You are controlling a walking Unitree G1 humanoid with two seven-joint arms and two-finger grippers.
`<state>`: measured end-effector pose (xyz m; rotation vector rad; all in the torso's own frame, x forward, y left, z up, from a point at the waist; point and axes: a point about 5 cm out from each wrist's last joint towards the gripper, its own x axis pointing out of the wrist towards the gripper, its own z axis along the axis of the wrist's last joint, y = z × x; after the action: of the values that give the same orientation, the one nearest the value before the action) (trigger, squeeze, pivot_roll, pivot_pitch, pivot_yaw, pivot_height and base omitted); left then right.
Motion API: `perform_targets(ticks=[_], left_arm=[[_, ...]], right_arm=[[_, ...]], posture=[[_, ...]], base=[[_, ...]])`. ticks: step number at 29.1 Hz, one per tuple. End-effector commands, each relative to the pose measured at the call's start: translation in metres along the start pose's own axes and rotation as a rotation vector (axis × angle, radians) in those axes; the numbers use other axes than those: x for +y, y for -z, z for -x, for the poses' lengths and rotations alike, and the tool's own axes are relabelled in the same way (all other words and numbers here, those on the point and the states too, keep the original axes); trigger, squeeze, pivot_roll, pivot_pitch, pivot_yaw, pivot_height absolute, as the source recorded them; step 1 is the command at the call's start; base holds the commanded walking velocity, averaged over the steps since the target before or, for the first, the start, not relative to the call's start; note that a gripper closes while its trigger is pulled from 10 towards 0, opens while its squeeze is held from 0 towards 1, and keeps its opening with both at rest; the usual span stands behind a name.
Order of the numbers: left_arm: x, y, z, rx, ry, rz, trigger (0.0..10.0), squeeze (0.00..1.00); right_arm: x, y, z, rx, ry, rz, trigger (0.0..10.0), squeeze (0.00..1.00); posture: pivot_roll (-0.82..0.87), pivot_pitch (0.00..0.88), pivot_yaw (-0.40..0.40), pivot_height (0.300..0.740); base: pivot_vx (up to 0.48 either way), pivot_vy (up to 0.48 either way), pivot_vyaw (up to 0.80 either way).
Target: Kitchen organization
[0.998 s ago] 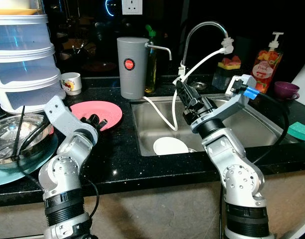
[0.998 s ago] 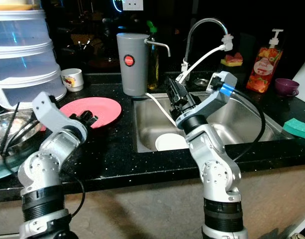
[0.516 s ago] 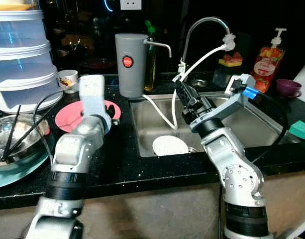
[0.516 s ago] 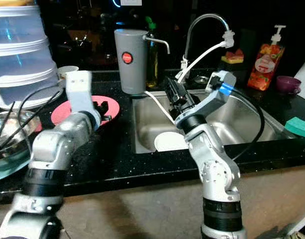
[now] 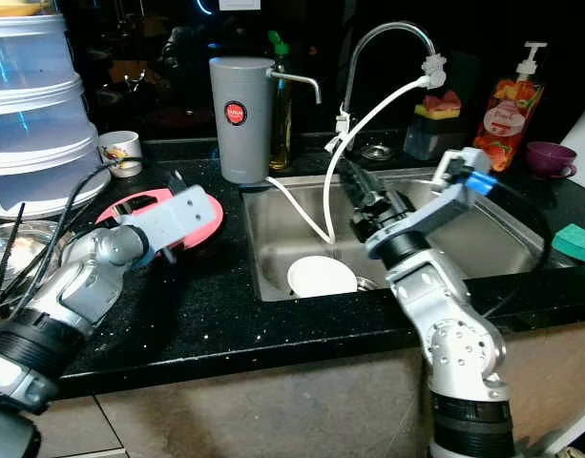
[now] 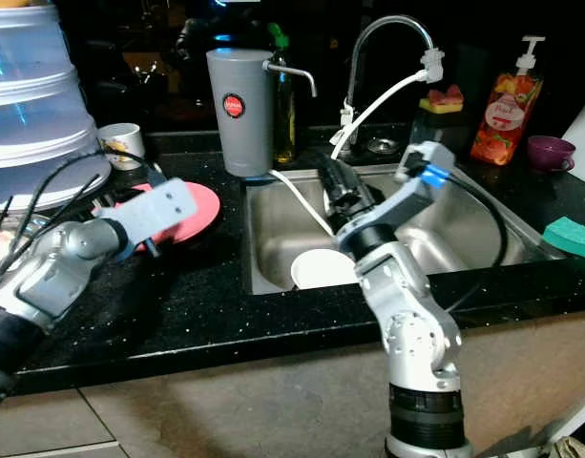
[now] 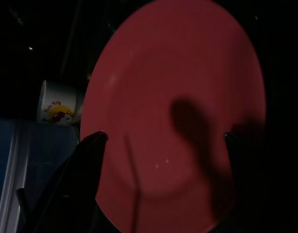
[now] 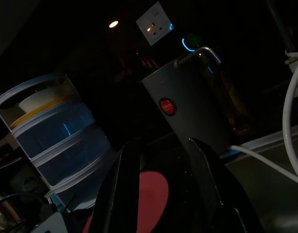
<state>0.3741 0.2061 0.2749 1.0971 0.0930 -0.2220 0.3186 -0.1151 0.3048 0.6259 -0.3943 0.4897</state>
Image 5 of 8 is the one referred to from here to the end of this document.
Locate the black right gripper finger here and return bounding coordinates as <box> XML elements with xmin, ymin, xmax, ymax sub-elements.
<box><xmin>349</xmin><ymin>163</ymin><xmax>385</xmax><ymax>198</ymax></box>
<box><xmin>335</xmin><ymin>160</ymin><xmax>368</xmax><ymax>214</ymax></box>

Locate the white bowl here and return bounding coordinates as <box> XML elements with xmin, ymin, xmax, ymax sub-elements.
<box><xmin>286</xmin><ymin>255</ymin><xmax>359</xmax><ymax>298</ymax></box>

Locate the pink round plate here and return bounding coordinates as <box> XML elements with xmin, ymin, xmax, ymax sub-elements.
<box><xmin>95</xmin><ymin>186</ymin><xmax>225</xmax><ymax>252</ymax></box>

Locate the black sponge holder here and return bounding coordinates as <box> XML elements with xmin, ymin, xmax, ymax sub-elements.
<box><xmin>403</xmin><ymin>114</ymin><xmax>463</xmax><ymax>162</ymax></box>

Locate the stainless steel sink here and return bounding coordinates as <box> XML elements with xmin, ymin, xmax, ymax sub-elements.
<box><xmin>240</xmin><ymin>168</ymin><xmax>562</xmax><ymax>303</ymax></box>

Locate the green capped oil bottle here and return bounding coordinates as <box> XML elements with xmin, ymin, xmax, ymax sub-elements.
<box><xmin>266</xmin><ymin>30</ymin><xmax>295</xmax><ymax>174</ymax></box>

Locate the yellow and red sponge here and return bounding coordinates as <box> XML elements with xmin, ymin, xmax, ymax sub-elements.
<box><xmin>413</xmin><ymin>90</ymin><xmax>463</xmax><ymax>121</ymax></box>

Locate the white mug with flower print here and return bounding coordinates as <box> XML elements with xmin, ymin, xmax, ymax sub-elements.
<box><xmin>97</xmin><ymin>130</ymin><xmax>144</xmax><ymax>179</ymax></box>

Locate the grey water filter canister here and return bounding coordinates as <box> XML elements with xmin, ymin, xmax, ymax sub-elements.
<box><xmin>208</xmin><ymin>55</ymin><xmax>324</xmax><ymax>186</ymax></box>

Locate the steel bowl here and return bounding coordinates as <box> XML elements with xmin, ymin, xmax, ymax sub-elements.
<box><xmin>0</xmin><ymin>219</ymin><xmax>68</xmax><ymax>299</ymax></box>

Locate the chrome gooseneck faucet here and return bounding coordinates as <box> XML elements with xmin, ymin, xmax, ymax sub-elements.
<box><xmin>335</xmin><ymin>20</ymin><xmax>438</xmax><ymax>146</ymax></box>

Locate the orange dish soap pump bottle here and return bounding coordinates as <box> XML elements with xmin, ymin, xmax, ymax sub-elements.
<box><xmin>472</xmin><ymin>41</ymin><xmax>549</xmax><ymax>174</ymax></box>

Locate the purple cup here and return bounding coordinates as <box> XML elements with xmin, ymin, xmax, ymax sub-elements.
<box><xmin>525</xmin><ymin>140</ymin><xmax>578</xmax><ymax>181</ymax></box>

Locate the green sponge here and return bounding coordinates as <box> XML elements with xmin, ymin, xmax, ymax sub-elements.
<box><xmin>550</xmin><ymin>223</ymin><xmax>585</xmax><ymax>266</ymax></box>

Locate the translucent stacked plastic container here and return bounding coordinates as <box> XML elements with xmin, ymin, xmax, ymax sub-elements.
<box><xmin>0</xmin><ymin>0</ymin><xmax>113</xmax><ymax>219</ymax></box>

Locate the white slanted panel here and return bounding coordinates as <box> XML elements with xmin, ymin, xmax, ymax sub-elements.
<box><xmin>562</xmin><ymin>94</ymin><xmax>585</xmax><ymax>170</ymax></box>

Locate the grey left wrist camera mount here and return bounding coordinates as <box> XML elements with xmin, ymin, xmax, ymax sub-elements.
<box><xmin>118</xmin><ymin>185</ymin><xmax>214</xmax><ymax>257</ymax></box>

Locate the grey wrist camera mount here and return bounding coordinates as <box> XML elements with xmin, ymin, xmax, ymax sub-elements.
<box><xmin>399</xmin><ymin>147</ymin><xmax>494</xmax><ymax>241</ymax></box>
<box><xmin>118</xmin><ymin>185</ymin><xmax>214</xmax><ymax>257</ymax></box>

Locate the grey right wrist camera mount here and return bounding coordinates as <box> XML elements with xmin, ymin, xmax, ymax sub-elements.
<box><xmin>399</xmin><ymin>147</ymin><xmax>494</xmax><ymax>241</ymax></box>

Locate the white hose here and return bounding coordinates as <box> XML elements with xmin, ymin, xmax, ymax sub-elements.
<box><xmin>265</xmin><ymin>57</ymin><xmax>449</xmax><ymax>246</ymax></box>

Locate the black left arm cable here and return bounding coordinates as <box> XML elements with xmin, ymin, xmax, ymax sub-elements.
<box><xmin>0</xmin><ymin>158</ymin><xmax>131</xmax><ymax>321</ymax></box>

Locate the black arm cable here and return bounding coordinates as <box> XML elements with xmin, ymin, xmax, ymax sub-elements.
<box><xmin>478</xmin><ymin>177</ymin><xmax>556</xmax><ymax>321</ymax></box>
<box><xmin>0</xmin><ymin>158</ymin><xmax>131</xmax><ymax>321</ymax></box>

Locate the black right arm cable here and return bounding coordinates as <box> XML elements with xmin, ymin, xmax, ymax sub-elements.
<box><xmin>478</xmin><ymin>177</ymin><xmax>556</xmax><ymax>321</ymax></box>

